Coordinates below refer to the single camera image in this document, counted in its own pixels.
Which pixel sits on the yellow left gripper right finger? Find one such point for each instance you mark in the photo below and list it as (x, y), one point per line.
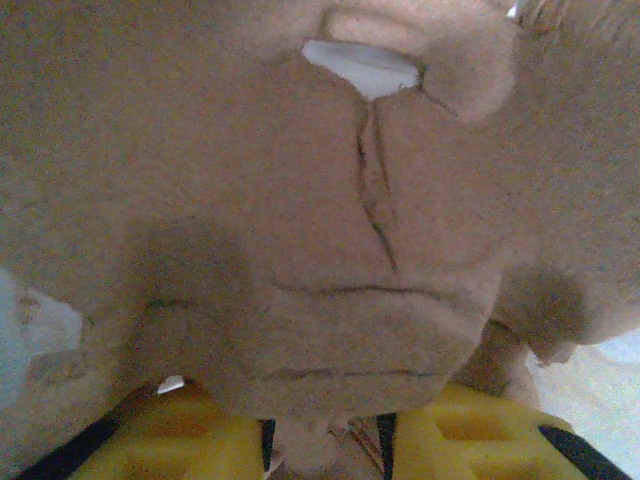
(490, 445)

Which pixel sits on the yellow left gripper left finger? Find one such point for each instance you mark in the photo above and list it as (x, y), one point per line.
(170, 440)

